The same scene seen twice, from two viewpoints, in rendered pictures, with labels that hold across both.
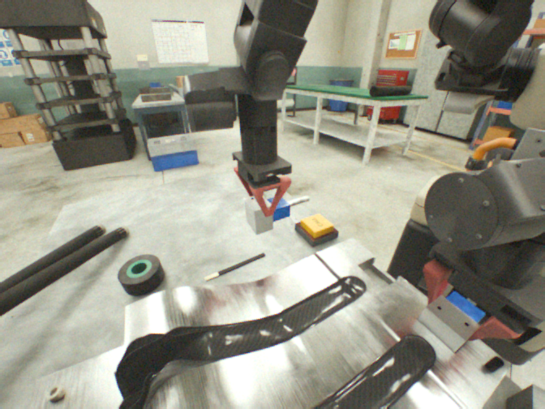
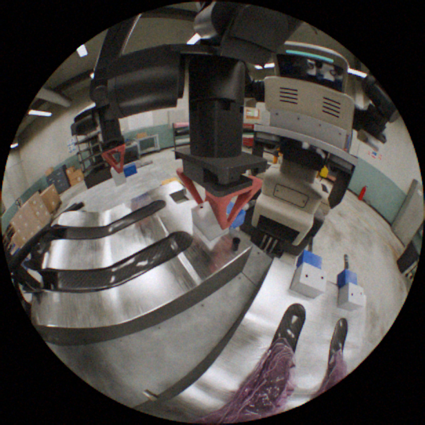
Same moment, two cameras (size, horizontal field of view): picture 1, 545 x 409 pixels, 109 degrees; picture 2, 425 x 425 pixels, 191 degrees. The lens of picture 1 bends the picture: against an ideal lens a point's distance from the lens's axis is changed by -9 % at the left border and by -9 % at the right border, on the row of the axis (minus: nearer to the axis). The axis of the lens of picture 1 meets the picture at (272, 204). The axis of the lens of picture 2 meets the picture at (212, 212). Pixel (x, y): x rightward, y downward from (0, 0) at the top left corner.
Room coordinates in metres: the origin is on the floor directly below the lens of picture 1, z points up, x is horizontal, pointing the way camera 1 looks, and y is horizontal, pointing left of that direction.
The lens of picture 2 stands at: (0.00, -0.20, 1.03)
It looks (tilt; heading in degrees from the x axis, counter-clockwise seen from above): 39 degrees down; 351
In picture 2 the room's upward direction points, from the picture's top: straight up
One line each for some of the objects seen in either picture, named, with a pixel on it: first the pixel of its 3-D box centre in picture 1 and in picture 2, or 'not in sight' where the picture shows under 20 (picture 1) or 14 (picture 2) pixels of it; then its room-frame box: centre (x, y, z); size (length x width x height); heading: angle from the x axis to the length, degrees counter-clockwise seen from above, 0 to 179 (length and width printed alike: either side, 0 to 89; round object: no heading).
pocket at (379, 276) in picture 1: (375, 278); (183, 202); (0.24, -0.17, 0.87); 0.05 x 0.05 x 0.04; 28
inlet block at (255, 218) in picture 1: (280, 206); (132, 168); (0.36, -0.02, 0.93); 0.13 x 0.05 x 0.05; 117
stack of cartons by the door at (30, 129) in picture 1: (19, 123); (76, 174); (4.34, 5.25, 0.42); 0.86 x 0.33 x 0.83; 115
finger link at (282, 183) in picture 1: (264, 190); (116, 156); (0.33, 0.01, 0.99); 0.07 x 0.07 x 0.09; 27
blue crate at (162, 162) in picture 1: (174, 156); not in sight; (2.98, 1.40, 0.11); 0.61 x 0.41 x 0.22; 115
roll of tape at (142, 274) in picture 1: (142, 273); not in sight; (0.29, 0.26, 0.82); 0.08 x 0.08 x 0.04
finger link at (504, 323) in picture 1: (480, 306); (221, 195); (0.13, -0.23, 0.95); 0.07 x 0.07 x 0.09; 27
